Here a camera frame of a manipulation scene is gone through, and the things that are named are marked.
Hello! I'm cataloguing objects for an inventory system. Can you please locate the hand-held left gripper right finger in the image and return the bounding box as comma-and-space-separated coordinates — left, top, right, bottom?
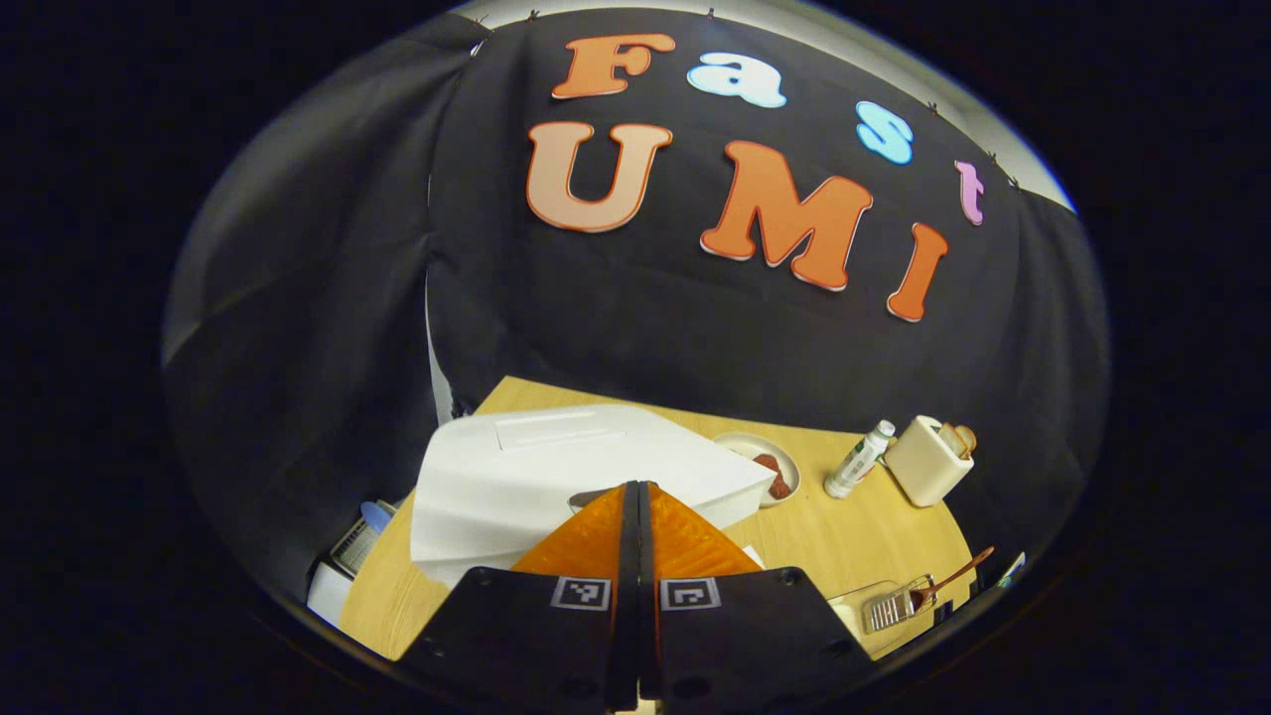
638, 482, 875, 711

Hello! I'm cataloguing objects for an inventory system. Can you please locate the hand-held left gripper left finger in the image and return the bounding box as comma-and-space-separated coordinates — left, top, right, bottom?
397, 482, 641, 711

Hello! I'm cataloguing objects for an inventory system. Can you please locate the clear perforated chopstick holder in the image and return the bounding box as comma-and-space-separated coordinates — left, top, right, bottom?
862, 574, 936, 635

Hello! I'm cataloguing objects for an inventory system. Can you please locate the white rice cooker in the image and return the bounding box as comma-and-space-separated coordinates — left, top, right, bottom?
410, 404, 777, 587

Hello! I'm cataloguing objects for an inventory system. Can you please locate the brown wooden spoon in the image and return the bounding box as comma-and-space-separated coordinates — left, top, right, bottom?
912, 546, 996, 609

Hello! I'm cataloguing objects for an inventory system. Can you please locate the clear plastic tray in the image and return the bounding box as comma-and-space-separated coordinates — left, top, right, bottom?
829, 581, 900, 651

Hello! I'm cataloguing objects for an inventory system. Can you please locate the white oval plate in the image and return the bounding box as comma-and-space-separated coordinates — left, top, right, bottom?
712, 431, 801, 508

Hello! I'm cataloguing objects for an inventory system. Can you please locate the white and grey device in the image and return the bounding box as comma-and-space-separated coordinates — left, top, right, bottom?
306, 500, 398, 627

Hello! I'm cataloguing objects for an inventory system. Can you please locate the white bottle green label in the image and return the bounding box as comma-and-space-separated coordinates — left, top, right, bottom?
824, 420, 897, 500

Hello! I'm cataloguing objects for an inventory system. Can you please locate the white toaster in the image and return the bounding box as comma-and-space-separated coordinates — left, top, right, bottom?
884, 415, 978, 508

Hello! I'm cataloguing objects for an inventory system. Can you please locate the black backdrop cloth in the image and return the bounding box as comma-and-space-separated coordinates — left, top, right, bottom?
164, 8, 1111, 597

